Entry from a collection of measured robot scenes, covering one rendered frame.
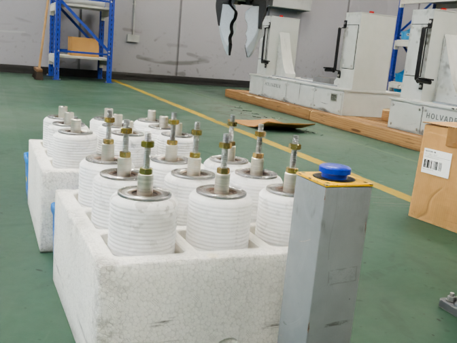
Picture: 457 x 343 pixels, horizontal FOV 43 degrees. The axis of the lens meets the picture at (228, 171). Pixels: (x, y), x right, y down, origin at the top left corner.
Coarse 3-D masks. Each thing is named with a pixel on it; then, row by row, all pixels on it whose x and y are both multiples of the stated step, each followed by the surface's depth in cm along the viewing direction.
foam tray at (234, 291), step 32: (64, 192) 106; (64, 224) 98; (64, 256) 99; (96, 256) 77; (160, 256) 79; (192, 256) 80; (224, 256) 81; (256, 256) 83; (64, 288) 99; (96, 288) 75; (128, 288) 76; (160, 288) 78; (192, 288) 80; (224, 288) 82; (256, 288) 84; (96, 320) 75; (128, 320) 77; (160, 320) 79; (192, 320) 81; (224, 320) 83; (256, 320) 85
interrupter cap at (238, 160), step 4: (212, 156) 114; (216, 156) 115; (220, 156) 115; (212, 160) 110; (216, 160) 110; (220, 160) 111; (236, 160) 114; (240, 160) 113; (244, 160) 113; (228, 164) 109; (232, 164) 109; (236, 164) 109; (240, 164) 110; (244, 164) 110
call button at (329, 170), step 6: (324, 168) 72; (330, 168) 72; (336, 168) 71; (342, 168) 72; (348, 168) 72; (324, 174) 72; (330, 174) 72; (336, 174) 71; (342, 174) 71; (348, 174) 72
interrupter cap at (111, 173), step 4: (112, 168) 95; (116, 168) 95; (100, 172) 91; (104, 172) 92; (108, 172) 92; (112, 172) 93; (116, 172) 94; (132, 172) 94; (136, 172) 94; (104, 176) 90; (108, 176) 89; (112, 176) 90; (116, 176) 90; (132, 176) 92; (136, 176) 91; (120, 180) 89; (124, 180) 89; (128, 180) 89; (132, 180) 89; (136, 180) 90
